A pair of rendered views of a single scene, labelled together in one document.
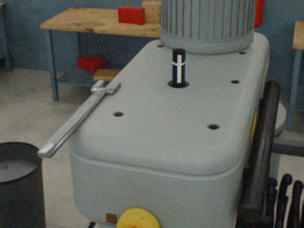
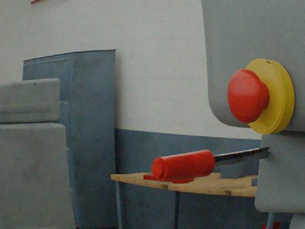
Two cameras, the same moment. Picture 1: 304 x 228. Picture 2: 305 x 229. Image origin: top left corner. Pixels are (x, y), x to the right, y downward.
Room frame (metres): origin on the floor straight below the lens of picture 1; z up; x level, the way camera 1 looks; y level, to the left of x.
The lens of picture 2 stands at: (-0.02, -0.24, 1.78)
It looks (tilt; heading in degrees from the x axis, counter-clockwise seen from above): 3 degrees down; 33
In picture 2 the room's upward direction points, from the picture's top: straight up
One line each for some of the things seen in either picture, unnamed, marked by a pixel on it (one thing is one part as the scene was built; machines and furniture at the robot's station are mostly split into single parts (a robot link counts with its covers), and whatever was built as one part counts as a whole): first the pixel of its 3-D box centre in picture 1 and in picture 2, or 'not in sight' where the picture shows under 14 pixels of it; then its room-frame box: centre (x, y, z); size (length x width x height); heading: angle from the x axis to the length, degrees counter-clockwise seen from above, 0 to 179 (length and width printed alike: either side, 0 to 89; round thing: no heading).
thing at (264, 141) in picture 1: (261, 136); not in sight; (0.72, -0.22, 1.79); 0.45 x 0.04 x 0.04; 161
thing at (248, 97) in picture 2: not in sight; (251, 95); (0.50, 0.02, 1.76); 0.04 x 0.03 x 0.04; 71
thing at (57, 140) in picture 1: (81, 113); not in sight; (0.62, 0.09, 1.89); 0.24 x 0.04 x 0.01; 162
